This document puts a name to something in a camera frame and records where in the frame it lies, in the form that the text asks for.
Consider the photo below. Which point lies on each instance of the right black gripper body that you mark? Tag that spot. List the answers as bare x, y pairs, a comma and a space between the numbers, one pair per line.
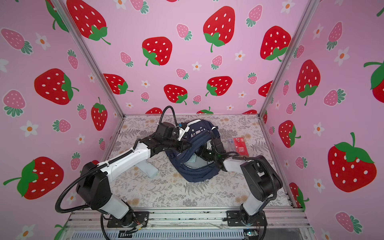
207, 154

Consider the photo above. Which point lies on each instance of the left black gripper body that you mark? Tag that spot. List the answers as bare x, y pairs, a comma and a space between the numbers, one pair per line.
182, 144

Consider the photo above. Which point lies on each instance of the navy blue student backpack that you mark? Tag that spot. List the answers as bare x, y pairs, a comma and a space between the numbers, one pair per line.
187, 162

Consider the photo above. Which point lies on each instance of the light blue pencil case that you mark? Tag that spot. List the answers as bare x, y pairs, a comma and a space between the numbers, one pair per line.
150, 170

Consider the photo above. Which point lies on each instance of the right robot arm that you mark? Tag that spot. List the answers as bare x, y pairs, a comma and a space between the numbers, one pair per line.
262, 180

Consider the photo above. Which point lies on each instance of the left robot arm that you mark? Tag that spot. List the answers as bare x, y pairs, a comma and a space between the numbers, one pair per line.
94, 183

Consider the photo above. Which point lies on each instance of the red card pack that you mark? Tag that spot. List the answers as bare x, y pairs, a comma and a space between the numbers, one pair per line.
240, 146

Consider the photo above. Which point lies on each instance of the clear plastic box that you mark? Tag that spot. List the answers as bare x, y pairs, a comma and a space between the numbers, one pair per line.
231, 145

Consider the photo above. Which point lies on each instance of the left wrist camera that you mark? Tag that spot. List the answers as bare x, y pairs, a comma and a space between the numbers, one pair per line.
182, 130

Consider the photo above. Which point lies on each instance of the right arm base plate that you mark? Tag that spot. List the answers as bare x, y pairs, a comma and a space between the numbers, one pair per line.
240, 218

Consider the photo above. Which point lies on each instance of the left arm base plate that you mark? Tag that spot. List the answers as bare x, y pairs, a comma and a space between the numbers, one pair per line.
133, 219

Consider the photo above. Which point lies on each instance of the aluminium front rail frame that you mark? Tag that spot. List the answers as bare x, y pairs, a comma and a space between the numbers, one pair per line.
192, 223

